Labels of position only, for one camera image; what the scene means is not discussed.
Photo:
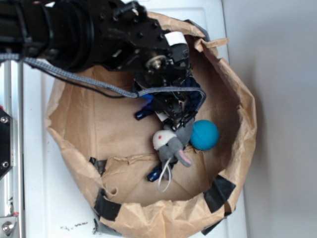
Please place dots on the black metal bracket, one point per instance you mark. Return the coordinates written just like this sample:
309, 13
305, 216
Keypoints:
5, 143

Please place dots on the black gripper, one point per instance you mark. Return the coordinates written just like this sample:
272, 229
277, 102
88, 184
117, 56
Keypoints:
178, 107

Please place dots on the aluminium frame rail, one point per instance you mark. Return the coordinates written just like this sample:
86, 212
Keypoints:
12, 212

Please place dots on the blue dimpled foam ball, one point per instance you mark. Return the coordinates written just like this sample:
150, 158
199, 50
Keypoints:
205, 135

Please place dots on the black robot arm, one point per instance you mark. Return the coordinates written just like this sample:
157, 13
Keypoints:
63, 37

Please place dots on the grey plush mouse toy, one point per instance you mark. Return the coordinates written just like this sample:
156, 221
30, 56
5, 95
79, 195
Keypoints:
170, 144

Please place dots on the brown paper lined bin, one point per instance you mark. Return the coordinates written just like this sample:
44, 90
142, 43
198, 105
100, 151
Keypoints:
109, 153

